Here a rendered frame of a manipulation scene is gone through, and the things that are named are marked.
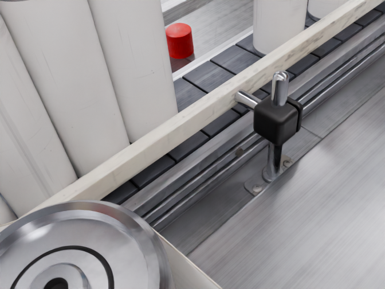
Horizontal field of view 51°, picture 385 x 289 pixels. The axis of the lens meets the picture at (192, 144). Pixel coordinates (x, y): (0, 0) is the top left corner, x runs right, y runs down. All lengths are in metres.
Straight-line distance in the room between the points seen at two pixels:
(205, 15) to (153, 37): 0.33
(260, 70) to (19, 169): 0.21
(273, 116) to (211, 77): 0.12
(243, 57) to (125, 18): 0.19
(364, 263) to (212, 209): 0.14
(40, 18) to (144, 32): 0.07
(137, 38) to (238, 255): 0.16
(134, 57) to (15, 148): 0.10
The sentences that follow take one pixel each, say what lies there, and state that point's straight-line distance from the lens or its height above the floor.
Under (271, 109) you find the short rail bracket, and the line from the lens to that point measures 0.31.
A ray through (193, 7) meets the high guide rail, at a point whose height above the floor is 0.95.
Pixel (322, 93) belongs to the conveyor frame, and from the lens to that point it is 0.46.
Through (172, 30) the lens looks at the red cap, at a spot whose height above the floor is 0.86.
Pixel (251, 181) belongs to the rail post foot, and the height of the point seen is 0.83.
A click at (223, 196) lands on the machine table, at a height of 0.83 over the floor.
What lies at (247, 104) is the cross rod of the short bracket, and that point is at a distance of 0.34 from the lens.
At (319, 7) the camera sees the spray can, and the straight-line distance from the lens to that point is 0.49.
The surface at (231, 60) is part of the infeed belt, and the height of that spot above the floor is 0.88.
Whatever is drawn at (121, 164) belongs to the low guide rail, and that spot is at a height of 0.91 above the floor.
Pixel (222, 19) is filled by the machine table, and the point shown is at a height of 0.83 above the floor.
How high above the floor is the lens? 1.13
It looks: 46 degrees down
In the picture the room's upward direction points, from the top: 8 degrees counter-clockwise
